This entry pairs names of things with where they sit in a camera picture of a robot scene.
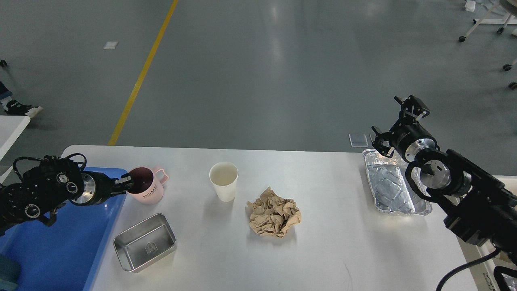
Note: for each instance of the aluminium foil tray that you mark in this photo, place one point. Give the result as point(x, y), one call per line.
point(391, 192)

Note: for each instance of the white wheeled cart frame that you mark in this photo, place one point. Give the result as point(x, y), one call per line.
point(509, 18)

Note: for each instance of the crumpled brown paper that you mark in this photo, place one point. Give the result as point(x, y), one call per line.
point(272, 215)

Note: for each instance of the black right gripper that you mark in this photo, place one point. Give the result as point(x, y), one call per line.
point(407, 136)

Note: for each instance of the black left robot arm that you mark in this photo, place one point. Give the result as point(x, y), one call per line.
point(47, 184)

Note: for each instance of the white paper scrap on floor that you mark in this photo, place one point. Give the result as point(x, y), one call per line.
point(109, 45)

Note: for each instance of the white paper cup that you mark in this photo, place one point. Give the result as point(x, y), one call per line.
point(223, 176)

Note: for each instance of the seated person in dark clothes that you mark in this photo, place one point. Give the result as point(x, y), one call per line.
point(14, 107)

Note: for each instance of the clear floor plate left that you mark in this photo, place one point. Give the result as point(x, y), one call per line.
point(359, 140)

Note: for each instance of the pink mug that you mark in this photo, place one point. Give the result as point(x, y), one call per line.
point(148, 186)

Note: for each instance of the blue plastic tray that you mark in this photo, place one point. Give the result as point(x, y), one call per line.
point(62, 257)

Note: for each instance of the stainless steel rectangular container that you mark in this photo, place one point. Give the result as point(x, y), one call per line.
point(145, 243)

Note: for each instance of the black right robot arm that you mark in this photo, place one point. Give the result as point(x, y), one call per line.
point(477, 205)

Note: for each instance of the white side table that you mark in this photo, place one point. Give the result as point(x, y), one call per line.
point(11, 128)

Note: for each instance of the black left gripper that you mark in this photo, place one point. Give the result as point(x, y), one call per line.
point(98, 187)

